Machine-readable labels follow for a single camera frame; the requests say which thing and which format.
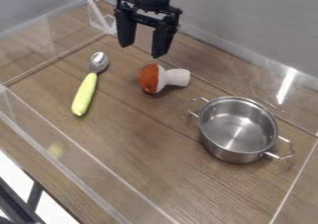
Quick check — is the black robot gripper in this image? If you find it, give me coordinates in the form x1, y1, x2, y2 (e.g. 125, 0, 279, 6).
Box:
115, 0, 183, 59

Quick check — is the red white toy mushroom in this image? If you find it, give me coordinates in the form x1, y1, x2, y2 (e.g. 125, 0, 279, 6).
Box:
139, 63, 189, 94

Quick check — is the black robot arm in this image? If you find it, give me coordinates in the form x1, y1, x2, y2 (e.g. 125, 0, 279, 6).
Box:
115, 0, 183, 59

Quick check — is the stainless steel pot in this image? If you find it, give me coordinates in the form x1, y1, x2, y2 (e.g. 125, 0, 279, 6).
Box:
187, 96, 294, 164

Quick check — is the clear acrylic table fence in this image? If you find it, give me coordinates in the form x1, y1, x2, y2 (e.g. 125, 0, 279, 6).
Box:
0, 0, 318, 224

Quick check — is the clear acrylic corner bracket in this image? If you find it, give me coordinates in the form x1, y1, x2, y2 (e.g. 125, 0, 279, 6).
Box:
86, 0, 116, 34

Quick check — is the spoon with yellow handle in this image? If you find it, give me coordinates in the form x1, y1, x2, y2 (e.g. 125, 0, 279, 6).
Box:
70, 52, 109, 116

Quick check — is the black metal table frame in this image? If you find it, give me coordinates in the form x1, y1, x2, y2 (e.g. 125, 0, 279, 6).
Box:
0, 178, 45, 224

